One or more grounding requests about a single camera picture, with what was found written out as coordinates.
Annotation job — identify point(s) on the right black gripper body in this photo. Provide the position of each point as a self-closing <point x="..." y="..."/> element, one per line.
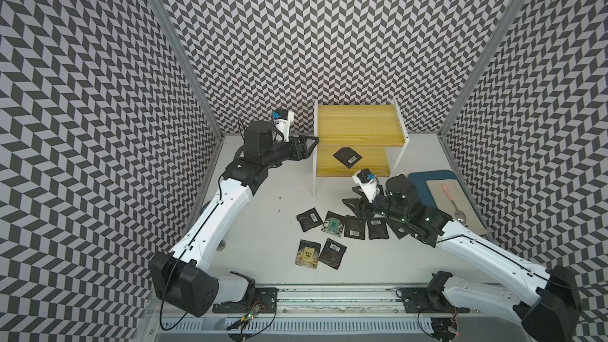
<point x="380" y="206"/>

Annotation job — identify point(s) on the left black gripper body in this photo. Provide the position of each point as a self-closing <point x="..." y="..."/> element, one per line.
<point x="289" y="150"/>

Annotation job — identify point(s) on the green floral tea bag top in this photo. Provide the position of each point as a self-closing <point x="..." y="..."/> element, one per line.
<point x="334" y="224"/>

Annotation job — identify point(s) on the green floral tea bag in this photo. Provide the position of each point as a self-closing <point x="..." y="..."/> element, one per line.
<point x="332" y="254"/>
<point x="334" y="224"/>

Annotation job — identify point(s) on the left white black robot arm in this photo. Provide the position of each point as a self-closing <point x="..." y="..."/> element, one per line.
<point x="181" y="276"/>

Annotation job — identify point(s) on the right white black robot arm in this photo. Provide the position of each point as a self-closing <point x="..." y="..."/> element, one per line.
<point x="545" y="301"/>

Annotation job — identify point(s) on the teal tray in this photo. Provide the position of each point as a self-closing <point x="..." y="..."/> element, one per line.
<point x="420" y="179"/>

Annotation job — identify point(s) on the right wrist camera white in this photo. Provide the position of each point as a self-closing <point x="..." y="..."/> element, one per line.
<point x="368" y="183"/>

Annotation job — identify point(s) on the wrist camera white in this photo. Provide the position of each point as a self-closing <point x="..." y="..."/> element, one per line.
<point x="368" y="183"/>
<point x="282" y="120"/>

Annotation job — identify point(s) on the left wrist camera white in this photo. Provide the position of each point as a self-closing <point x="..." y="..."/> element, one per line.
<point x="282" y="120"/>

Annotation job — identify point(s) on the pink handled metal spoon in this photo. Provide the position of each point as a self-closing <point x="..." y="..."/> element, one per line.
<point x="459" y="215"/>

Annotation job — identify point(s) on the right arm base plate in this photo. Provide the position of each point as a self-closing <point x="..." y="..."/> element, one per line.
<point x="419" y="299"/>

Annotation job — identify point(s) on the aluminium front rail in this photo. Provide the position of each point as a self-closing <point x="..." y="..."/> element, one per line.
<point x="344" y="300"/>

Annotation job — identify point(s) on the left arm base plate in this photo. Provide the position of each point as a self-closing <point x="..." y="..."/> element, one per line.
<point x="263" y="298"/>

